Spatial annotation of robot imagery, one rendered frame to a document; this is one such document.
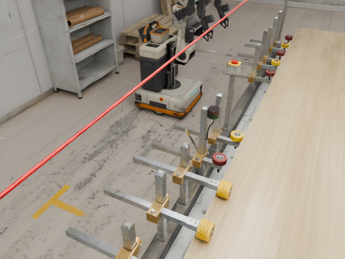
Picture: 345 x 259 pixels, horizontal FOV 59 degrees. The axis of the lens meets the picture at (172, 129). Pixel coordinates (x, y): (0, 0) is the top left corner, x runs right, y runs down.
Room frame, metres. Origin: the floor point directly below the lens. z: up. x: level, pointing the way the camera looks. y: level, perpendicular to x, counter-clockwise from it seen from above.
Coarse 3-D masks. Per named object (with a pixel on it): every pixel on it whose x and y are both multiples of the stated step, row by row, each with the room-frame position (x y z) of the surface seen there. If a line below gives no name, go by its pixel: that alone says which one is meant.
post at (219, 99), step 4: (216, 96) 1.57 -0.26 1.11; (220, 96) 1.56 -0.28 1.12; (216, 100) 1.57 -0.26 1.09; (220, 100) 1.55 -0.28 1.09; (216, 104) 1.56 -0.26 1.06; (220, 104) 1.55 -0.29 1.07; (220, 108) 1.55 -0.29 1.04; (220, 112) 1.56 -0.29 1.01; (220, 116) 1.57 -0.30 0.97; (216, 120) 1.56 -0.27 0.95; (220, 120) 1.58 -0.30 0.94; (216, 124) 1.56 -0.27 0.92; (216, 128) 1.56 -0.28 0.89; (216, 144) 1.55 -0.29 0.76; (212, 148) 1.56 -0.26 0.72; (216, 148) 1.55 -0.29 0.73
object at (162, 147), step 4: (152, 144) 1.43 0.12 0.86; (156, 144) 1.43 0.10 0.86; (160, 144) 1.43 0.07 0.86; (156, 148) 1.42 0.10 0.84; (160, 148) 1.41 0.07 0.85; (164, 148) 1.40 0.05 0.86; (168, 148) 1.40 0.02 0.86; (172, 148) 1.40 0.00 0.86; (168, 152) 1.38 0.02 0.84; (172, 152) 1.37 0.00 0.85; (176, 152) 1.36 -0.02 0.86; (192, 156) 1.32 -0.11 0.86; (204, 160) 1.29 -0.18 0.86; (208, 160) 1.29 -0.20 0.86; (208, 164) 1.27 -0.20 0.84; (212, 164) 1.26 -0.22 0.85; (216, 168) 1.25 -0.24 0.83; (220, 168) 1.24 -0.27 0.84
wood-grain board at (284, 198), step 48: (288, 48) 2.92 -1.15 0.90; (336, 48) 2.92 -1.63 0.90; (288, 96) 1.95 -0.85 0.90; (336, 96) 1.95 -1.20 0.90; (240, 144) 1.38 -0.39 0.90; (288, 144) 1.38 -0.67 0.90; (336, 144) 1.38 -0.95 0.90; (240, 192) 1.01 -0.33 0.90; (288, 192) 1.01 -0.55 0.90; (336, 192) 1.01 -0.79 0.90; (192, 240) 0.75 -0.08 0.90; (240, 240) 0.75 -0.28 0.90; (288, 240) 0.75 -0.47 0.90; (336, 240) 0.75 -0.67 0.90
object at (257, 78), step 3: (222, 72) 2.54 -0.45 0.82; (225, 72) 2.53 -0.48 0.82; (228, 75) 2.52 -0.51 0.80; (240, 75) 2.47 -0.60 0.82; (243, 75) 2.46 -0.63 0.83; (246, 75) 2.46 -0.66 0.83; (249, 75) 2.46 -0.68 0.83; (243, 78) 2.46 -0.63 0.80; (246, 78) 2.44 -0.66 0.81; (255, 78) 2.41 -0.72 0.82; (258, 78) 2.40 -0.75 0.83; (261, 78) 2.40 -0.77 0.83; (264, 78) 2.40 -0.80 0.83; (261, 81) 2.39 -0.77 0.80; (264, 81) 2.38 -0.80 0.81; (267, 81) 2.36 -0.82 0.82; (270, 81) 2.35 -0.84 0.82
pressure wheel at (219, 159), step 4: (216, 156) 1.27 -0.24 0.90; (220, 156) 1.26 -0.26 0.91; (224, 156) 1.27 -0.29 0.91; (212, 160) 1.26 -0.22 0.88; (216, 160) 1.23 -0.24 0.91; (220, 160) 1.23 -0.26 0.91; (224, 160) 1.23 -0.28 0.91; (216, 164) 1.23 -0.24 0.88; (220, 164) 1.22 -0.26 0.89; (224, 164) 1.23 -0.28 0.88
